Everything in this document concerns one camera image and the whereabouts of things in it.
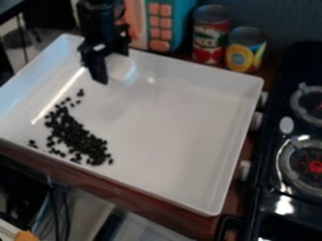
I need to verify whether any toy stove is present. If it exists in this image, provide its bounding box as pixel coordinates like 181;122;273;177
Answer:
238;40;322;241

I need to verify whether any pile of black bits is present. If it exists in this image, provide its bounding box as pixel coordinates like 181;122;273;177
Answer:
26;88;116;167

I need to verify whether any white tray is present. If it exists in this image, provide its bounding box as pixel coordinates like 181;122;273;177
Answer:
0;33;266;218

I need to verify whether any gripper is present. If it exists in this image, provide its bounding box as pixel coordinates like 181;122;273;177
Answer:
76;24;133;86

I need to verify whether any toy microwave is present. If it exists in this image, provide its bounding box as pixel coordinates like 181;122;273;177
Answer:
122;0;200;55

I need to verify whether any red and white can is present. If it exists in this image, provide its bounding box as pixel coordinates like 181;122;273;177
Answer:
191;4;233;66

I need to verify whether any white tool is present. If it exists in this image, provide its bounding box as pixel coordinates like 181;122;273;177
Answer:
106;54;138;84

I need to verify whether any yellow and blue can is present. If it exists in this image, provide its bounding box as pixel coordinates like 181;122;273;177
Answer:
223;25;268;73

